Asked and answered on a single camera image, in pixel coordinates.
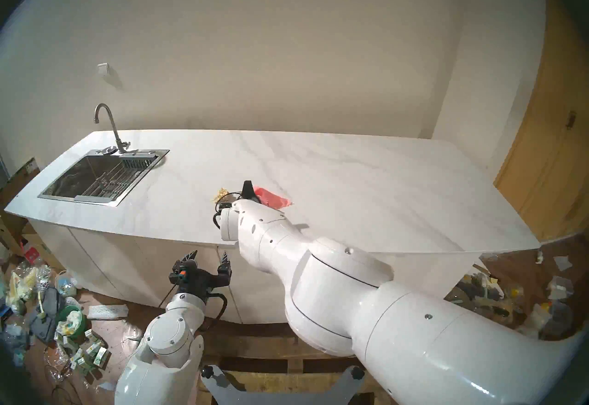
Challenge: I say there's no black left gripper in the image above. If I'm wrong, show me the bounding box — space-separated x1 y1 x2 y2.
177 250 231 301

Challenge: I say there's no pink waffle cleaning cloth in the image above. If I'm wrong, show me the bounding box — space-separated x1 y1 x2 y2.
254 186 293 209

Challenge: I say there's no white counter cabinet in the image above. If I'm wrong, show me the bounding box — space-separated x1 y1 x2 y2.
28 218 481 330

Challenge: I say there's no wooden pallet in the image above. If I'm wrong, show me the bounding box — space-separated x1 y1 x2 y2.
198 333 392 405

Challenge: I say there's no white foam net sleeve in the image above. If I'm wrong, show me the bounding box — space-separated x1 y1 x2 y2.
87 304 129 321

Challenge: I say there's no stainless steel sink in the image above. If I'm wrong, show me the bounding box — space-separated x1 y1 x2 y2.
38 149 170 207

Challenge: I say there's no clear round lidded bowl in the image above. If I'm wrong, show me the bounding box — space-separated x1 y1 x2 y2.
55 271 78 296

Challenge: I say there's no steel gooseneck faucet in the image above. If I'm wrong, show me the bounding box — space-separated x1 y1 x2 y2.
94 103 132 154

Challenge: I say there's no green bowl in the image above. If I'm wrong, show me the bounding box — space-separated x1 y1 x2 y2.
56 306 87 340

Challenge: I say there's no dark grey bag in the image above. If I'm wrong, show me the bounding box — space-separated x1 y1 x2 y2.
30 288 65 344

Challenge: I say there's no yellow white plastic bag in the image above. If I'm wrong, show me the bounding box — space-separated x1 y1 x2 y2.
7 268 37 315

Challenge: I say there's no brown cardboard box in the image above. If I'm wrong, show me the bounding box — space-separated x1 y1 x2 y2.
0 158 41 211

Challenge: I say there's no wooden door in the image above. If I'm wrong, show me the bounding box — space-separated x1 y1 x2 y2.
494 0 589 243

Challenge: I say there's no clear plastic container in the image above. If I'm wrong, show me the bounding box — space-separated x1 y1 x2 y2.
547 276 575 301

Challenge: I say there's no clear container orange lid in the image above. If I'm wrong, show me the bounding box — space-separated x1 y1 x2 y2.
520 303 573 339

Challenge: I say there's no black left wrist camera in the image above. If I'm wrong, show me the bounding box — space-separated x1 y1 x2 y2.
168 260 188 285

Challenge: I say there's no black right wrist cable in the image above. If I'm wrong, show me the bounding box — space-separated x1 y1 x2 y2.
213 192 244 229

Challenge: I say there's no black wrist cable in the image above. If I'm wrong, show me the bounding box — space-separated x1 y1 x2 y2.
202 293 228 331
213 192 244 229

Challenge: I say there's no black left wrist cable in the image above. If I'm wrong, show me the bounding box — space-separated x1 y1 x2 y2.
202 293 228 331

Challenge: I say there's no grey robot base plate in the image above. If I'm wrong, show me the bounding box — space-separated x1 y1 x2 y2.
201 365 366 405

